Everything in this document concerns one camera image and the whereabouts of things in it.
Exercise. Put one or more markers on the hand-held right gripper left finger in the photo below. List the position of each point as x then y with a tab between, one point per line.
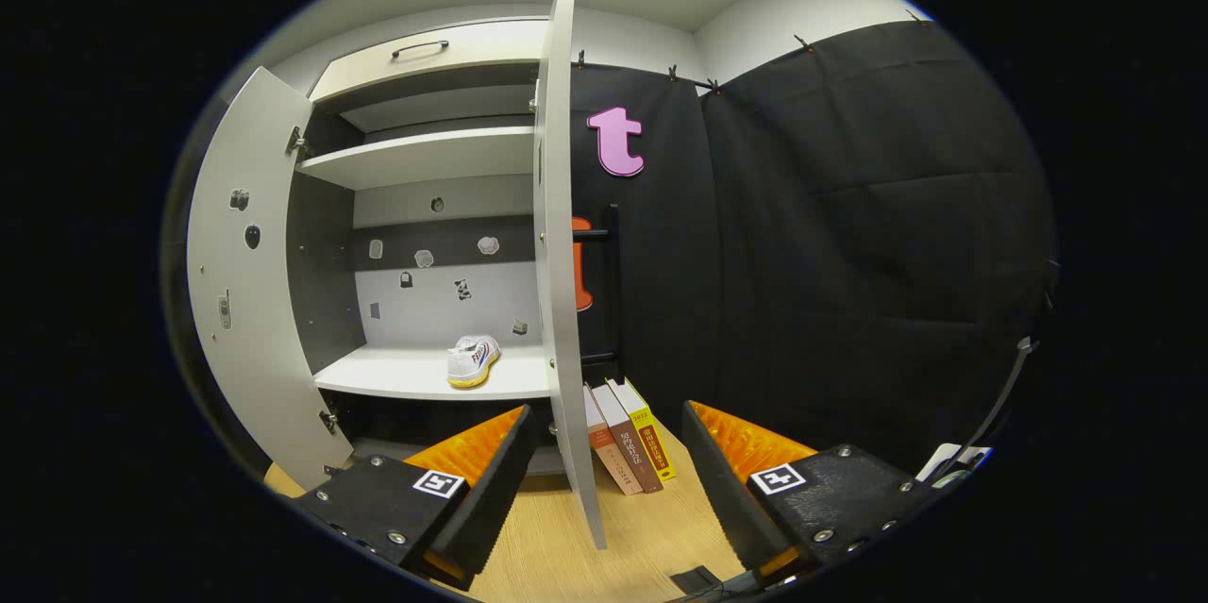
491	499

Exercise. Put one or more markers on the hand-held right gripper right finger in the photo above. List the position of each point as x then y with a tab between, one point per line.
727	499

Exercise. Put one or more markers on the white canvas shoe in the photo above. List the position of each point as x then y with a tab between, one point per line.
472	360

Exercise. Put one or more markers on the white shoe cabinet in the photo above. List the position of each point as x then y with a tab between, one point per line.
444	310

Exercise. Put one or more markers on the white shoe cabinet door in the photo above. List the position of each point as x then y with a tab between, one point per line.
564	254
264	348

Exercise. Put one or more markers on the white cabinet shelf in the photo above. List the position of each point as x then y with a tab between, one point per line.
425	158

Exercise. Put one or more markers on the white cabinet drawer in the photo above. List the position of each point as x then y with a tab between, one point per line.
491	46

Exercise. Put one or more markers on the yellow book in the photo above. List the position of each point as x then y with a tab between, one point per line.
653	438

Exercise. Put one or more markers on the brown book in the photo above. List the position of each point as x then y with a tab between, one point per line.
630	447

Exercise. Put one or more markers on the black backdrop cloth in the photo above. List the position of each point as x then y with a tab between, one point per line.
849	254

